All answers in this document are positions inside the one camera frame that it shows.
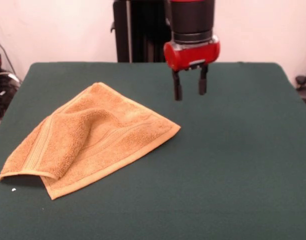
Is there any dark green table cloth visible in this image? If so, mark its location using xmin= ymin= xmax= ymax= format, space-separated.
xmin=0 ymin=61 xmax=306 ymax=240

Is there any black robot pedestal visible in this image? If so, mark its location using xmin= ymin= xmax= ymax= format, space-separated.
xmin=109 ymin=0 xmax=174 ymax=63

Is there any tan terry towel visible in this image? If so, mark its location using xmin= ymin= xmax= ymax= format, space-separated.
xmin=0 ymin=82 xmax=182 ymax=201

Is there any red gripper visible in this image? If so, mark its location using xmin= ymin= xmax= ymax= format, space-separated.
xmin=163 ymin=35 xmax=222 ymax=102

